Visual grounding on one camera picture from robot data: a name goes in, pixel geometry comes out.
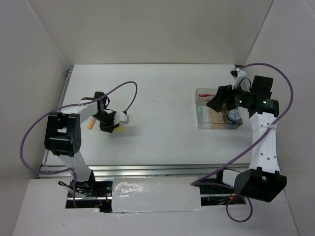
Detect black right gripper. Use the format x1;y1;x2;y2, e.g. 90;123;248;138
206;81;254;112

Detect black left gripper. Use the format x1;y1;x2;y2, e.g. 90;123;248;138
93;111;120;133

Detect yellow translucent highlighter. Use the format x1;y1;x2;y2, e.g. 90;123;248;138
115;126;125;132

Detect orange pink highlighter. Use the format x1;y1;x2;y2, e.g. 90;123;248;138
87;118;96;130

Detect red ballpoint pen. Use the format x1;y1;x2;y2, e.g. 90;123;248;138
198;94;214;98

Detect green translucent highlighter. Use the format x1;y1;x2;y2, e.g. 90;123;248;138
197;106;202;119

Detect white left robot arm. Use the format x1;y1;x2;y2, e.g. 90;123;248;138
44;91;119;196

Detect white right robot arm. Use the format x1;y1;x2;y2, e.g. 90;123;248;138
207;76;287;203

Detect clear compartment organizer box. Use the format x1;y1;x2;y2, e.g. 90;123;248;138
195;88;243;129

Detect white taped front panel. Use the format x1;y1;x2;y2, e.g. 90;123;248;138
112;177;202;213

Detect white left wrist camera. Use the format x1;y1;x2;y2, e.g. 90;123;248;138
114;112;129;125

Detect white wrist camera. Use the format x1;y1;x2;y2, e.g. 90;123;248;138
114;112;129;125
230;68;247;89

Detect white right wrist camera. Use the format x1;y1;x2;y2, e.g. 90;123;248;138
230;68;247;89

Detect left side aluminium rail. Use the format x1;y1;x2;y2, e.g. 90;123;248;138
41;66;74;165

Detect aluminium table edge rail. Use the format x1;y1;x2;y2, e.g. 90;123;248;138
36;164;252;179

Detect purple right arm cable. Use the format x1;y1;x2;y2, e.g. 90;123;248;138
190;63;294;222

